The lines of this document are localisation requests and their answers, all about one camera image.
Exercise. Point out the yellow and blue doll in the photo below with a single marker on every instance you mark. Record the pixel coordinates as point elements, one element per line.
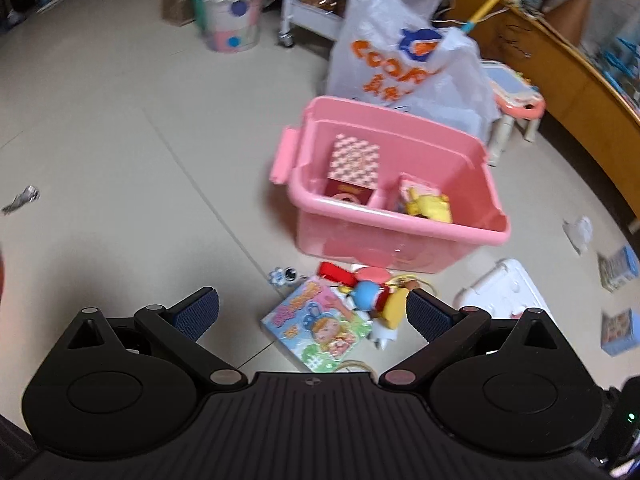
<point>395,307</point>

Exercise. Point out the pink checkered box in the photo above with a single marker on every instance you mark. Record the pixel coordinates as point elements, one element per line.
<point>352,160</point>

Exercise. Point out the yellow toy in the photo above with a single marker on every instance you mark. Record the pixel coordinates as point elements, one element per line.
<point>430,207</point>

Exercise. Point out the white rolling cart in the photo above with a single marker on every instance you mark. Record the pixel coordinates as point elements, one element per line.
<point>310,10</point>

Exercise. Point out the pink round disc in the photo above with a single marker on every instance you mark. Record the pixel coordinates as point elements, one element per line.
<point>372,274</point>

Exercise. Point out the white plastic shopping bag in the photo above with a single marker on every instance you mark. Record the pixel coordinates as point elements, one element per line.
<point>380,25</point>

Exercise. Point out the blue printed box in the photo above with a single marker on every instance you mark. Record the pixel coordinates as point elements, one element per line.
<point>620,267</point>
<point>617,332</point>

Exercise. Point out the crumpled foil wrapper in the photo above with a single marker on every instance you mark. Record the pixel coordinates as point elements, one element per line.
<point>25,197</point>

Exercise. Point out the pink plastic storage box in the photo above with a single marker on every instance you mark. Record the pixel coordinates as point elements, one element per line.
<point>380,245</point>

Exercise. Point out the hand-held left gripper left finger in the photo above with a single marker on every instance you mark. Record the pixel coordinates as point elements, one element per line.
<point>197,312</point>

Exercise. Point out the pink toy packet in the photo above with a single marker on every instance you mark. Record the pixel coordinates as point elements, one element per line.
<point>415,185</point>

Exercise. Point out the yellow toy stick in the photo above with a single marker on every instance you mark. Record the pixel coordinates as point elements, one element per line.
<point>487,5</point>

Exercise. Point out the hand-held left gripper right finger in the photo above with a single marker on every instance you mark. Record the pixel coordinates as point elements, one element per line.
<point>425,312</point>

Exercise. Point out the pink toy drawing table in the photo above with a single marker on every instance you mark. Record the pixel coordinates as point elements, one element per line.
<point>505,85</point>

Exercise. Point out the pastel dotted bucket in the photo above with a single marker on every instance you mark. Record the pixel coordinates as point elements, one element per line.
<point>232,20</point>

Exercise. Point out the crumpled white tissue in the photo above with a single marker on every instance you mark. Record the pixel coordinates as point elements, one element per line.
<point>580,232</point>

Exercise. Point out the wooden desk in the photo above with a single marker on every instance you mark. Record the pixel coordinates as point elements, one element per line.
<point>575,90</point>

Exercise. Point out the colourful cartoon toy box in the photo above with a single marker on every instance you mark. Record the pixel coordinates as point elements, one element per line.
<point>310,330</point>

